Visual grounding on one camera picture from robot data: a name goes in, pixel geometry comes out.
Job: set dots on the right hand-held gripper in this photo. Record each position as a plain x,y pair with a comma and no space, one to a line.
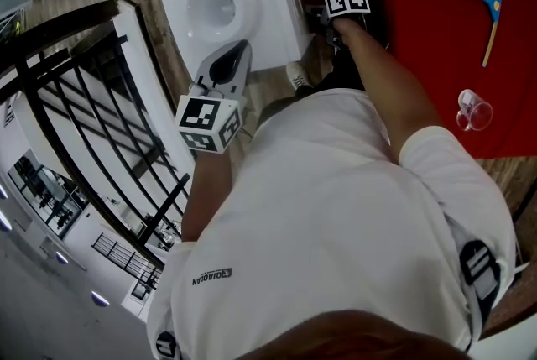
346,1

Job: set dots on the person's black trousers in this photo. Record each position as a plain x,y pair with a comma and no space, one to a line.
340,73

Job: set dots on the person's right forearm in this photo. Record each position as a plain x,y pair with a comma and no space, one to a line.
382,77

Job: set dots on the dark stair railing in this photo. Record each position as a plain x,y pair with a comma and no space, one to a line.
75,18

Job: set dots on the red tablecloth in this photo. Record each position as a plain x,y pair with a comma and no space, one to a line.
419,56

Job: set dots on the person's left forearm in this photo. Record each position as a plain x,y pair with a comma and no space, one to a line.
205,199

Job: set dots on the person's white t-shirt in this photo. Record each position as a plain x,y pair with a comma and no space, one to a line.
314,203

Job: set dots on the clear glass cup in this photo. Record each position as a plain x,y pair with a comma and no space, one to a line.
476,113

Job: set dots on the black metal balcony railing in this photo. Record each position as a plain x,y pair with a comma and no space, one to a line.
121,257

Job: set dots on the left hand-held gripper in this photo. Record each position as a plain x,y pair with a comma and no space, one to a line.
205,123

